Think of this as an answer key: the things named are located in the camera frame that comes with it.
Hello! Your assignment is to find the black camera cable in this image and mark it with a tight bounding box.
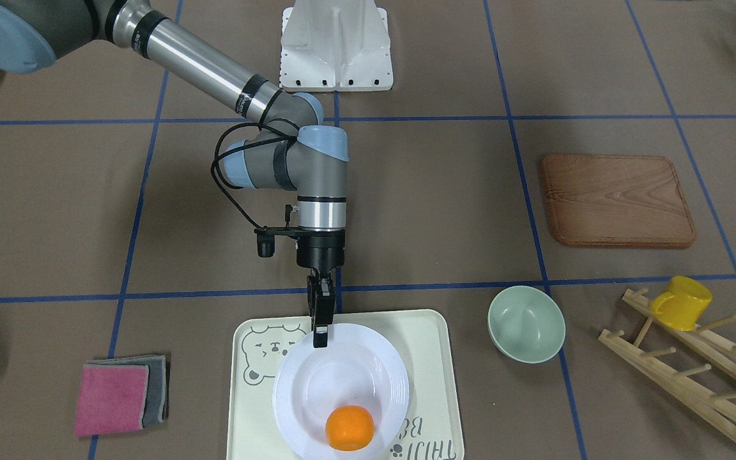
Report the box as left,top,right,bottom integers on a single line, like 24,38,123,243
211,118,298,229

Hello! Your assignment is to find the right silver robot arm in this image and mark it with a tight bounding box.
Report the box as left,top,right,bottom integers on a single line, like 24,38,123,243
0,1,349,348

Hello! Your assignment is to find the cream bear tray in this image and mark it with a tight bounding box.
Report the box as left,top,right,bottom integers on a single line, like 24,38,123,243
226,309,465,459

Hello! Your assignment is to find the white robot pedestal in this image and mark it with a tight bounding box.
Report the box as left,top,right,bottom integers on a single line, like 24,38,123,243
279,1,394,93

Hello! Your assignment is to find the pink cloth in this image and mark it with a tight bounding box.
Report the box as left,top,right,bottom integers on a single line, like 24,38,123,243
74,364,149,437

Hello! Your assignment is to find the wooden mug rack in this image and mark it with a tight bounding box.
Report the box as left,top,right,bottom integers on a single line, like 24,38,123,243
598,289,736,443

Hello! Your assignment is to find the wooden cutting board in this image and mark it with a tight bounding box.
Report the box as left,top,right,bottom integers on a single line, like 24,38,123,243
539,153,697,249

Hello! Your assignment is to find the grey cloth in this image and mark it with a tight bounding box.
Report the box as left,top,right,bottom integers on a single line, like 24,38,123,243
85,355,167,430

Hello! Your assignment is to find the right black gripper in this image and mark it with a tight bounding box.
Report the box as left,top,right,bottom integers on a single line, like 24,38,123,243
296,229,346,349

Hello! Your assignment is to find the white round plate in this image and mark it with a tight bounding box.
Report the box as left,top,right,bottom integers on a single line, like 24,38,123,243
272,323,411,459

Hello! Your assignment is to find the orange fruit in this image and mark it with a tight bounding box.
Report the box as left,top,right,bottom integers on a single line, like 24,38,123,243
325,405,376,452

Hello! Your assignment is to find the yellow mug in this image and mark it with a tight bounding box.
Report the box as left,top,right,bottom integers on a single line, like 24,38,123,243
649,275,714,332

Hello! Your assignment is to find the mint green bowl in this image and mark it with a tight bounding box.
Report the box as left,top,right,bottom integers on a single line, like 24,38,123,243
487,286,566,364

